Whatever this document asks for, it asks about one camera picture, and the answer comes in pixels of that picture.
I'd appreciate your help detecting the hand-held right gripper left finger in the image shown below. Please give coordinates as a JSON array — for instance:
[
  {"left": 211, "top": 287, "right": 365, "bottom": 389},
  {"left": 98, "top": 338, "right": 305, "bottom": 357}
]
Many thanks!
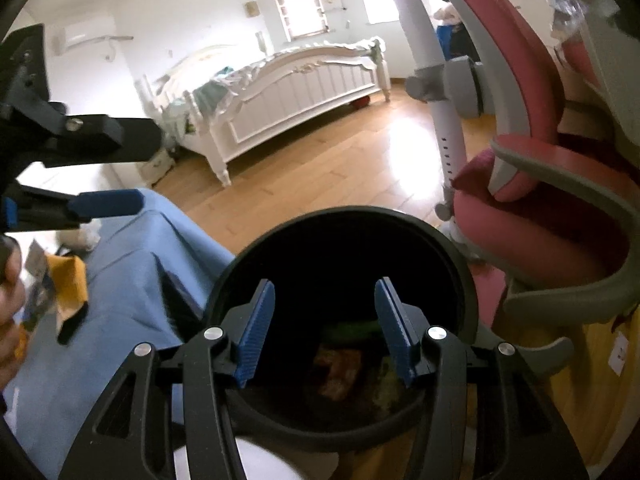
[{"left": 59, "top": 279, "right": 277, "bottom": 480}]

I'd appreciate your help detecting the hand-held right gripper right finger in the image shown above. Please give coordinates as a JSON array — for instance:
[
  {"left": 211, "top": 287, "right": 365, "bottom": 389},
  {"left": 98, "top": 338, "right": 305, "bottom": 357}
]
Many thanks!
[{"left": 374, "top": 276, "right": 591, "bottom": 480}]

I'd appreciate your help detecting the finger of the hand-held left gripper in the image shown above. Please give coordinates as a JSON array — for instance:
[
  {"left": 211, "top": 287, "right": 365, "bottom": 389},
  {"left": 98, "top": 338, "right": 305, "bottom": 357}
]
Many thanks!
[
  {"left": 10, "top": 180, "right": 144, "bottom": 233},
  {"left": 30, "top": 114, "right": 165, "bottom": 168}
]

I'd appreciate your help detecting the black round trash bin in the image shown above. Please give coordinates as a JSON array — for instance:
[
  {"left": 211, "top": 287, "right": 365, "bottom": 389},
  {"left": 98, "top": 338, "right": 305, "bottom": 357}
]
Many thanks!
[{"left": 202, "top": 206, "right": 481, "bottom": 453}]

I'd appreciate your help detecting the person's left hand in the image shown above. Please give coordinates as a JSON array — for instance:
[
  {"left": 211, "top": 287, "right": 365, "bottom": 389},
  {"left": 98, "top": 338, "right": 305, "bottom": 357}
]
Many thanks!
[{"left": 0, "top": 240, "right": 25, "bottom": 391}]

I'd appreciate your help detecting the white tissue paper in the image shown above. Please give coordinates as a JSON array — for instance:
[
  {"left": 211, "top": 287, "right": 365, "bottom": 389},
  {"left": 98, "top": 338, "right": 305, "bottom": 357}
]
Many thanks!
[{"left": 55, "top": 222, "right": 102, "bottom": 252}]

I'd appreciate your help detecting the orange wrapper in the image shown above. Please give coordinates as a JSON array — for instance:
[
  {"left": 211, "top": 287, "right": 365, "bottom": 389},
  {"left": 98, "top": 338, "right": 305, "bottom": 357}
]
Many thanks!
[{"left": 312, "top": 347, "right": 363, "bottom": 401}]

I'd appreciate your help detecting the white air conditioner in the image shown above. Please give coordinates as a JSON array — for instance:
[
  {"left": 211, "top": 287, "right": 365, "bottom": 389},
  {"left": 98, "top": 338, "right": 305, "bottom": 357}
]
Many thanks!
[{"left": 54, "top": 14, "right": 117, "bottom": 56}]

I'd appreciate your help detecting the blue tablecloth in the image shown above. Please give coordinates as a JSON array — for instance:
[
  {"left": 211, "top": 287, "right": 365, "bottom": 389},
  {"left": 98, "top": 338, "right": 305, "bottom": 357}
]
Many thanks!
[{"left": 0, "top": 187, "right": 238, "bottom": 480}]

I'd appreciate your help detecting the yellow snack packet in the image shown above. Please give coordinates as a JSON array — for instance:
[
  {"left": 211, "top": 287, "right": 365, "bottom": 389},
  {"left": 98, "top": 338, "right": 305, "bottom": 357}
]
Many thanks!
[{"left": 45, "top": 255, "right": 90, "bottom": 333}]

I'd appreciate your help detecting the teal and white bedding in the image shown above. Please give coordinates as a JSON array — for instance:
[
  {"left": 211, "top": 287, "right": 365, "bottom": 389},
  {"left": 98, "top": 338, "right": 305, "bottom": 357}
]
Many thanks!
[{"left": 192, "top": 62, "right": 261, "bottom": 111}]

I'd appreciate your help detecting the pink and grey chair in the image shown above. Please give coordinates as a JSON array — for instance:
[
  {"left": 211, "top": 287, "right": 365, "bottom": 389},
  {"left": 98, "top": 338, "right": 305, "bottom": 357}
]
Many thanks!
[{"left": 356, "top": 0, "right": 640, "bottom": 366}]

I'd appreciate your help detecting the white wooden bed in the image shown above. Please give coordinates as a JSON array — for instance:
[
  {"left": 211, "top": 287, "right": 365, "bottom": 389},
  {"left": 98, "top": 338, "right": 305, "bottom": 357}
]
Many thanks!
[{"left": 135, "top": 37, "right": 393, "bottom": 188}]

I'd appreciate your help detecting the window with blind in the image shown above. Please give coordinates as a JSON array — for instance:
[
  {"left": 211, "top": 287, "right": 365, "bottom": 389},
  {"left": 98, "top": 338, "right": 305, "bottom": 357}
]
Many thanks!
[{"left": 267, "top": 0, "right": 331, "bottom": 41}]

